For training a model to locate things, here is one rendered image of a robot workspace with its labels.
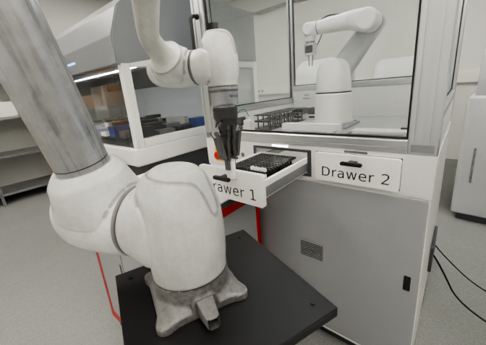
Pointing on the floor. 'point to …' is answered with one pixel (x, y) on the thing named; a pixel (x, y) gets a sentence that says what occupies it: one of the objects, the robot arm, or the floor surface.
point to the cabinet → (357, 254)
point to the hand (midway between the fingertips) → (231, 169)
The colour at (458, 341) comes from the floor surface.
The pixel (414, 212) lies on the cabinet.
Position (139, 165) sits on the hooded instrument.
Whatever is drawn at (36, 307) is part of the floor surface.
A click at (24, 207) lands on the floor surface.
